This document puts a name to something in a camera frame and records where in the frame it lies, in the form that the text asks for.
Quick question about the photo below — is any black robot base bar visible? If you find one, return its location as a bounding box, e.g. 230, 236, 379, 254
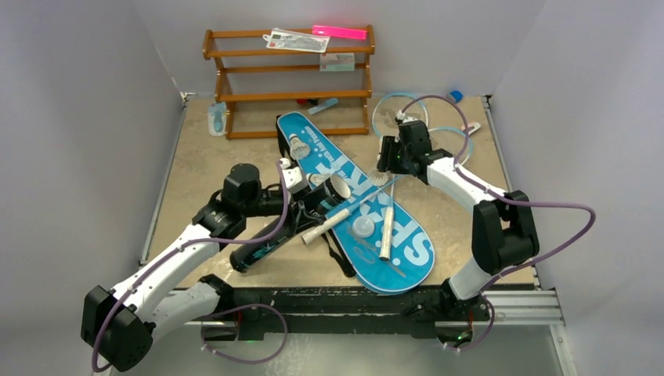
209, 282, 491, 342

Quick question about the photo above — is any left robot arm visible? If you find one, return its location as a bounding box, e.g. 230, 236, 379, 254
81, 159, 348, 374

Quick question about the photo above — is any wooden three-tier shelf rack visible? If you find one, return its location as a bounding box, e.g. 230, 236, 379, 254
202, 24, 376, 139

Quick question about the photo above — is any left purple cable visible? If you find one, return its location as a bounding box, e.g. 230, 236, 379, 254
91, 159, 290, 374

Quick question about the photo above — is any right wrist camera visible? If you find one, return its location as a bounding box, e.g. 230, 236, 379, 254
395, 110, 417, 125

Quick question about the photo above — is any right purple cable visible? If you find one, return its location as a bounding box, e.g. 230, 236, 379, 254
396, 94, 597, 354

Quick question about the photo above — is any far blue badminton racket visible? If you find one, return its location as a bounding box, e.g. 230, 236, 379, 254
371, 92, 428, 262

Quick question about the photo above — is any small white box on shelf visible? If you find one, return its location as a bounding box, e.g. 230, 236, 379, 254
319, 52, 355, 72

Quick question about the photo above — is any black shuttlecock tube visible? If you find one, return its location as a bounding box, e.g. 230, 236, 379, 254
229, 175, 351, 273

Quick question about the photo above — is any pink fluorescent ruler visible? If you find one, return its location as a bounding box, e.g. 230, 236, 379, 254
312, 25, 368, 40

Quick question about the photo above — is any red and black small object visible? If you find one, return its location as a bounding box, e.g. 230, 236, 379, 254
296, 98, 319, 107

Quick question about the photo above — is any clear packaged item on shelf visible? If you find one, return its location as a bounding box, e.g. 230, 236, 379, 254
262, 28, 330, 53

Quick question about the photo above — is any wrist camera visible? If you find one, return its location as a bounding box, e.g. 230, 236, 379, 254
395, 110, 417, 125
279, 157, 308, 194

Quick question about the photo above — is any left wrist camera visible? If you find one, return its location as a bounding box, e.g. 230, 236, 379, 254
279, 157, 308, 194

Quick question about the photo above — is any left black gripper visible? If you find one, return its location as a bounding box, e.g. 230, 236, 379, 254
241, 186, 322, 232

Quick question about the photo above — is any pink and white clip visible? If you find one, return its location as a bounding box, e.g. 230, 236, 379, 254
461, 122, 482, 136

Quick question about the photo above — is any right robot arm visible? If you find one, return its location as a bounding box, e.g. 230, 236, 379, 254
377, 121, 540, 319

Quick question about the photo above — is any blue racket bag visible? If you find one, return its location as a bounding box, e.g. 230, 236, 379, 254
276, 112, 435, 295

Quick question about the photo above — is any purple cable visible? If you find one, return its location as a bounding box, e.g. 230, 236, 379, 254
91, 159, 290, 374
396, 94, 597, 354

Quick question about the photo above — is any light blue packaged tool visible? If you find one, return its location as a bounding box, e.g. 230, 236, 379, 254
207, 103, 227, 137

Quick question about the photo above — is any blue and grey eraser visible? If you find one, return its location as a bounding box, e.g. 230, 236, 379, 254
448, 90, 464, 103

